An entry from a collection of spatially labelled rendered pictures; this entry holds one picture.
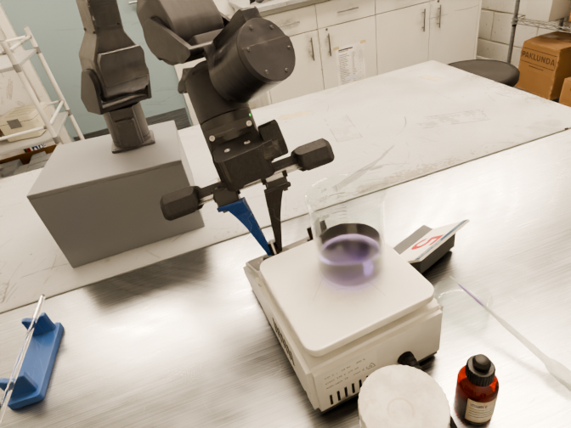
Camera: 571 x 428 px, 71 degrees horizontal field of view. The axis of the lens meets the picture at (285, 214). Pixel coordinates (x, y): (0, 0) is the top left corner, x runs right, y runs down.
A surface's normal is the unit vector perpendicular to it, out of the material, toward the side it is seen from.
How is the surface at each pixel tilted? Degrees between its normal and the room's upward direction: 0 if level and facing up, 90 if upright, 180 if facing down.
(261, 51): 62
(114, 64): 109
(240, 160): 82
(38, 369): 0
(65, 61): 90
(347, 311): 0
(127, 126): 87
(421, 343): 90
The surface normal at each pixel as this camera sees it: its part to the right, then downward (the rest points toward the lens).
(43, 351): -0.17, -0.80
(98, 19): 0.74, 0.42
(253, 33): 0.59, -0.13
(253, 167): 0.22, 0.41
